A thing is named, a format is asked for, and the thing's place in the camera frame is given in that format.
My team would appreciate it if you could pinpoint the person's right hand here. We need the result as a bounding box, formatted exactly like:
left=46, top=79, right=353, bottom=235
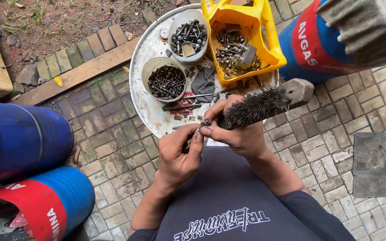
left=199, top=95, right=267, bottom=158

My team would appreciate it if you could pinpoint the grey metal block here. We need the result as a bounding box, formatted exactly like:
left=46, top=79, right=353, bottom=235
left=235, top=44, right=257, bottom=70

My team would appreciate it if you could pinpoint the person's dark printed shirt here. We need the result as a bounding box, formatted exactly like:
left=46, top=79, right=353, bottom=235
left=128, top=145, right=357, bottom=241

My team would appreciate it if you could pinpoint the red plastic bag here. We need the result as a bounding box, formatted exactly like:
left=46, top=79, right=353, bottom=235
left=9, top=210, right=34, bottom=236

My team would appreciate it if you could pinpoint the dark grey cloth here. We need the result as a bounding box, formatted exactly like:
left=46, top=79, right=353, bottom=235
left=191, top=66, right=217, bottom=104

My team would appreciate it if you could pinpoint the wire brush with wooden handle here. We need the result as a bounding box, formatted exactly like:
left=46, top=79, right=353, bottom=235
left=217, top=78, right=314, bottom=131

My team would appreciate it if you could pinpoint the blue drum with red band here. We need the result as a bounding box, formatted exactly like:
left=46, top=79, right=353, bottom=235
left=0, top=166, right=96, bottom=241
left=277, top=0, right=386, bottom=84

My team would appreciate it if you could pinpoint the person's left hand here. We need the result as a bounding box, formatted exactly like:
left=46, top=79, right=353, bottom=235
left=157, top=124, right=205, bottom=188

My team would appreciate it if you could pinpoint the pile of rusty bolts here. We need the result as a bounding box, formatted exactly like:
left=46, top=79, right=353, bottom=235
left=214, top=30, right=262, bottom=80

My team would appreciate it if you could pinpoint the yellow cut plastic jerrycan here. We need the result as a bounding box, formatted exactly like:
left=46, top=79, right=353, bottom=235
left=200, top=0, right=287, bottom=85

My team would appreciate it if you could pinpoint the pile of dark screws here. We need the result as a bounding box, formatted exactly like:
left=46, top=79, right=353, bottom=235
left=148, top=65, right=186, bottom=100

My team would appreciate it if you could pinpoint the long wooden plank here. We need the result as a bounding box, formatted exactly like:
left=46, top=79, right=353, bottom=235
left=10, top=35, right=142, bottom=106

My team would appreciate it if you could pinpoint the thin metal rod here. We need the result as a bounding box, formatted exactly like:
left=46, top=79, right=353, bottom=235
left=179, top=92, right=220, bottom=100

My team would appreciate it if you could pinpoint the beige plastic bowl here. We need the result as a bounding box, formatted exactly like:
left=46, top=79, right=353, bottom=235
left=141, top=56, right=188, bottom=103

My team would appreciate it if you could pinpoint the pile of grey bolts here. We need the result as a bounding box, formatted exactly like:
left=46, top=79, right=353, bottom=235
left=170, top=19, right=208, bottom=57

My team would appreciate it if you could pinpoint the round white metal tray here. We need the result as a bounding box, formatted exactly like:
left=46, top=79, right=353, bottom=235
left=129, top=3, right=281, bottom=147

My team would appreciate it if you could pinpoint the grey plastic bowl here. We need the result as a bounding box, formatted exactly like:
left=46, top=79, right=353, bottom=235
left=168, top=9, right=210, bottom=65

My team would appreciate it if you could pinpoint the plain blue metal drum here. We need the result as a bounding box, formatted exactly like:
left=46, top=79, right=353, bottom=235
left=0, top=101, right=74, bottom=190

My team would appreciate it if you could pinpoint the rusty steel bolt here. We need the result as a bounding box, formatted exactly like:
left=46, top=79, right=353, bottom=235
left=181, top=118, right=212, bottom=154

